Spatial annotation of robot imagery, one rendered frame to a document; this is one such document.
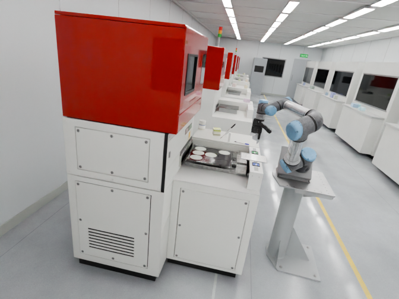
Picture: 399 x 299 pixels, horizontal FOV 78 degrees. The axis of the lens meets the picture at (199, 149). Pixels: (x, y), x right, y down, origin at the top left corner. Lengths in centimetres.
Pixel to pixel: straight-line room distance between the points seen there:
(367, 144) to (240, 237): 489
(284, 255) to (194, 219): 106
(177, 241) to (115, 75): 132
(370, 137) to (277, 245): 440
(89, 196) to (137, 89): 84
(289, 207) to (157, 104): 142
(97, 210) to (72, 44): 109
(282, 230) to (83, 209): 164
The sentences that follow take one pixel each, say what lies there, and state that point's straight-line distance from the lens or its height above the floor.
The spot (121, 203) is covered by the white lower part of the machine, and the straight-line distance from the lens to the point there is 183.
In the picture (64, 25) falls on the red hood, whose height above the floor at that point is 174.
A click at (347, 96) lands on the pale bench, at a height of 105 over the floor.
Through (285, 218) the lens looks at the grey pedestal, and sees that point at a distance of 235.
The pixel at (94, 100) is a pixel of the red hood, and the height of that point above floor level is 135.
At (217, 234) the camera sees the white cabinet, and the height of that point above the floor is 43.
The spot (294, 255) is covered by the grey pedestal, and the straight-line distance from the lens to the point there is 268.
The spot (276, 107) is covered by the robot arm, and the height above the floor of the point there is 138.
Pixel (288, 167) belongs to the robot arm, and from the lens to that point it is 194.
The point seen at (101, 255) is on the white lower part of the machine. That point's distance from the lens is 220.
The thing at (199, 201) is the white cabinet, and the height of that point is 68.
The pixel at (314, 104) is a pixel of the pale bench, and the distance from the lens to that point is 1050.
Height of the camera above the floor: 168
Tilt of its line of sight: 21 degrees down
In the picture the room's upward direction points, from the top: 7 degrees clockwise
